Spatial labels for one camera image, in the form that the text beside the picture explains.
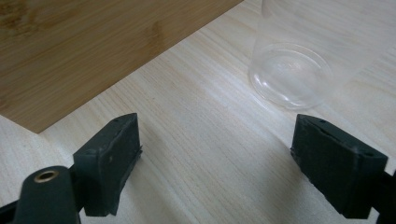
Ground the wooden compartment box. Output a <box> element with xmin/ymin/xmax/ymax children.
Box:
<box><xmin>0</xmin><ymin>0</ymin><xmax>244</xmax><ymax>134</ymax></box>

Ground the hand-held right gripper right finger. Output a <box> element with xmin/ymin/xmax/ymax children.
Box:
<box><xmin>290</xmin><ymin>114</ymin><xmax>389</xmax><ymax>219</ymax></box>

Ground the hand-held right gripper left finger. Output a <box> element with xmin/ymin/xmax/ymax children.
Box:
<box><xmin>73</xmin><ymin>112</ymin><xmax>143</xmax><ymax>217</ymax></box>

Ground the clear plastic cup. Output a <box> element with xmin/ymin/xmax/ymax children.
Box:
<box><xmin>247</xmin><ymin>0</ymin><xmax>396</xmax><ymax>110</ymax></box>

